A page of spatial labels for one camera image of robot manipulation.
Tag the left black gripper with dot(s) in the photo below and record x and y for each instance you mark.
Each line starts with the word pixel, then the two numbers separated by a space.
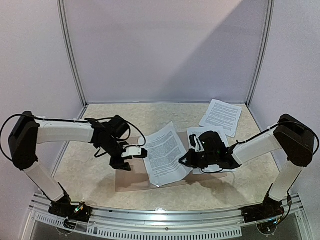
pixel 120 164

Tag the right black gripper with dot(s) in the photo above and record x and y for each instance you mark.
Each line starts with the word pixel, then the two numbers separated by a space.
pixel 194 155

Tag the printed paper sheet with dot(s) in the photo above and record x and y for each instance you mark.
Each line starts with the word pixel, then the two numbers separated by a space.
pixel 213 150
pixel 164 149

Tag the transparent plastic folder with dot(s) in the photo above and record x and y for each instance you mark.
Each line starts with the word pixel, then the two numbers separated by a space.
pixel 137 179

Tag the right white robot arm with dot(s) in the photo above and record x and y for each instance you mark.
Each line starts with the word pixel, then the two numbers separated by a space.
pixel 288 138

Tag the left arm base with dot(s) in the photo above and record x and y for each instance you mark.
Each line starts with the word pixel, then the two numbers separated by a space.
pixel 65 209

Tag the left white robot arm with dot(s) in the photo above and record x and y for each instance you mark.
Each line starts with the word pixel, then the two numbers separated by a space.
pixel 34 141

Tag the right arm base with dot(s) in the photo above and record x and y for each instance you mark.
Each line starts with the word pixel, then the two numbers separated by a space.
pixel 269 209

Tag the paper stack at back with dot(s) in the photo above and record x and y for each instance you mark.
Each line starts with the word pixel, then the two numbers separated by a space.
pixel 222 114

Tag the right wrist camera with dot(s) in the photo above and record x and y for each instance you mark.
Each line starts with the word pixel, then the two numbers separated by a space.
pixel 195 143

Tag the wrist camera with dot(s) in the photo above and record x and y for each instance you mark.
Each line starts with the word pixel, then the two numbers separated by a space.
pixel 195 143
pixel 134 152

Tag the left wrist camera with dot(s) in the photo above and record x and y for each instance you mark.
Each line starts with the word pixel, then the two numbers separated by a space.
pixel 134 152

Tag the aluminium front rail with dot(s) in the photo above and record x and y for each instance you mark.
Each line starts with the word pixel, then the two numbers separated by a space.
pixel 125 224

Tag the right aluminium frame post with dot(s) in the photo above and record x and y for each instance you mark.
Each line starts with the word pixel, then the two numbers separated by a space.
pixel 262 51

